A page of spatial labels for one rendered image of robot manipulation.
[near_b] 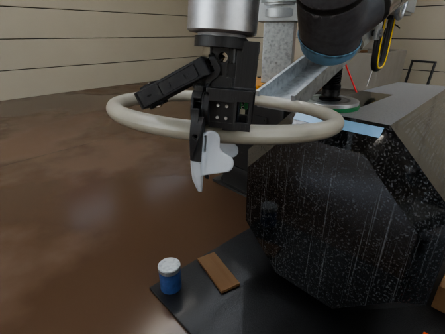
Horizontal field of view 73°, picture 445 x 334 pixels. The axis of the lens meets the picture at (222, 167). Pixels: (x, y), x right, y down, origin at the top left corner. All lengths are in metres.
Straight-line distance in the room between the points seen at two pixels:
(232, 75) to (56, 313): 1.35
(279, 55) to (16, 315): 1.94
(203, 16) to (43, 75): 6.45
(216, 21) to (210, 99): 0.09
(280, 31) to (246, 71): 1.68
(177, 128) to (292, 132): 0.17
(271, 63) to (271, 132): 1.67
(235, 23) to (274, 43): 1.71
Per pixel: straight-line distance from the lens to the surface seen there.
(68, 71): 6.95
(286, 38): 2.08
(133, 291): 1.55
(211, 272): 1.53
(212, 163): 0.42
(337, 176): 1.09
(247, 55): 0.40
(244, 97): 0.39
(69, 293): 1.64
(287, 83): 1.01
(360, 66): 4.38
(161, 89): 0.42
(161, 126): 0.45
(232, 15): 0.38
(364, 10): 0.47
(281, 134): 0.45
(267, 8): 2.06
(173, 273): 1.39
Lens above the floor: 1.09
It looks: 24 degrees down
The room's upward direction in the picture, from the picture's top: straight up
